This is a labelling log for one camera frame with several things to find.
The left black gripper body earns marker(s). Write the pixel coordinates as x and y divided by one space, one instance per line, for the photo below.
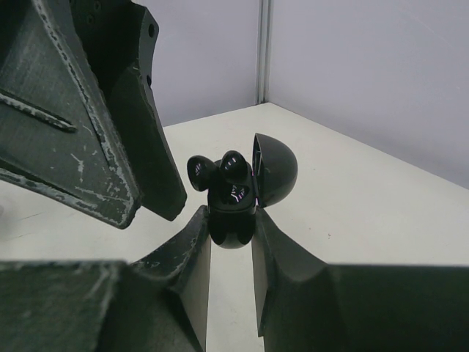
117 35

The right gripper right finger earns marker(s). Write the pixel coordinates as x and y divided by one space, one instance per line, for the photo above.
297 308

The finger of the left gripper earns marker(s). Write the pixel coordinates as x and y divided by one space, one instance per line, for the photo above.
57 135
135 116

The black earbud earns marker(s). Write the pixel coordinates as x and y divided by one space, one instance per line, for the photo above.
233 167
202 172

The left aluminium frame post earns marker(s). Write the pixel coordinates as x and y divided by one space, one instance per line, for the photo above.
263 51

